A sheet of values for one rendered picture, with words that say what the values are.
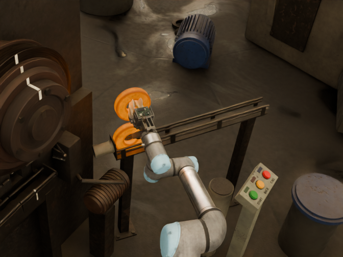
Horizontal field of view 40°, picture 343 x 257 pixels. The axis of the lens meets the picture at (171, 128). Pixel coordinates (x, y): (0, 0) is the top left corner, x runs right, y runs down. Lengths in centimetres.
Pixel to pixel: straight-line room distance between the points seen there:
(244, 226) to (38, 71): 129
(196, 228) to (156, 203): 121
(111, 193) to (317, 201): 102
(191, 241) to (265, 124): 200
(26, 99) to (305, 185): 154
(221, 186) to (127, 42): 216
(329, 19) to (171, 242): 263
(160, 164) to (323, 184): 106
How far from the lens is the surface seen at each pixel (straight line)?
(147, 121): 184
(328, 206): 246
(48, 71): 158
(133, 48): 402
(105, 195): 213
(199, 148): 313
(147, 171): 187
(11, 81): 150
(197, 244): 159
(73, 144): 197
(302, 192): 246
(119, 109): 196
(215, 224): 162
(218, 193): 220
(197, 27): 376
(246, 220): 230
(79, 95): 209
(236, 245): 247
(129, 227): 266
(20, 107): 148
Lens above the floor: 217
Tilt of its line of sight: 42 degrees down
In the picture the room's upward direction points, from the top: 8 degrees clockwise
